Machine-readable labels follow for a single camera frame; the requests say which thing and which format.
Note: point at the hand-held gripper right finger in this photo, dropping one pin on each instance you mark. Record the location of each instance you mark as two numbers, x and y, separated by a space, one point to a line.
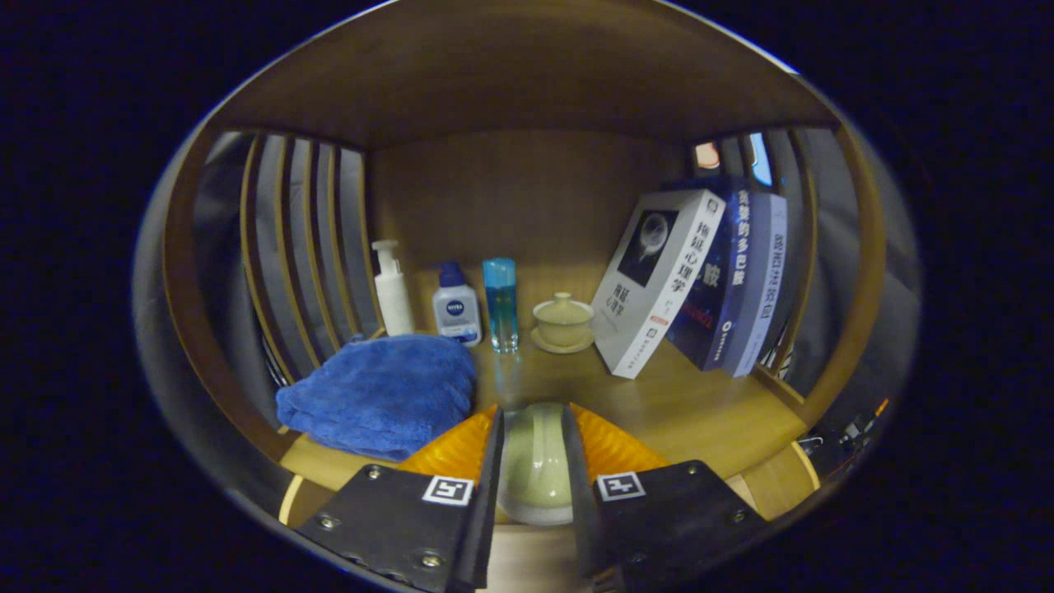
580 511

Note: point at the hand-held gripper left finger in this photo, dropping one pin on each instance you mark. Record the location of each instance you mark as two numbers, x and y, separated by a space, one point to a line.
486 511

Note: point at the green scrub brush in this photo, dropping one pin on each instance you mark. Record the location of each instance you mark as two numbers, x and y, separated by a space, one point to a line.
535 461

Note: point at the wooden countertop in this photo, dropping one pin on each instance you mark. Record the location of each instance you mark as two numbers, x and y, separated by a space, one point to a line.
683 412

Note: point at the wooden cabinet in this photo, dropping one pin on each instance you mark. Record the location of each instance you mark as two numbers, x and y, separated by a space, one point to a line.
510 74

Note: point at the folded blue towel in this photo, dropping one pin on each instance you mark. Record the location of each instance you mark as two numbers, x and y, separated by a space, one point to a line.
379 395

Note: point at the cream lidded teacup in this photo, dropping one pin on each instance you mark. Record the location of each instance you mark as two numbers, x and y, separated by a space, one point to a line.
563 321

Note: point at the white bottle with blue cap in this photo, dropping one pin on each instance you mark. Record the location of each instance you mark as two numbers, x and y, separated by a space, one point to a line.
457 313

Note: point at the clear blue bottle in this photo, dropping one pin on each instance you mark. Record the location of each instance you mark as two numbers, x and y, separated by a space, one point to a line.
500 305

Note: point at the white pump bottle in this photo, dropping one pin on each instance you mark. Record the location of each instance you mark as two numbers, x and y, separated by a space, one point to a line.
394 305

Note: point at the white book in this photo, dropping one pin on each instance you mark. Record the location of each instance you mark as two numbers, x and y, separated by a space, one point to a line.
650 288

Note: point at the dark blue book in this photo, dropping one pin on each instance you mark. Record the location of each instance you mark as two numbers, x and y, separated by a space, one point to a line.
716 305

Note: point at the dark equipment with orange parts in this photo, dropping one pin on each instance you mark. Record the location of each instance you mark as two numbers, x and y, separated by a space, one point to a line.
852 428

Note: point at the light blue book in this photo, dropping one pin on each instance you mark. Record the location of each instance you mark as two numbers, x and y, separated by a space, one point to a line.
762 280

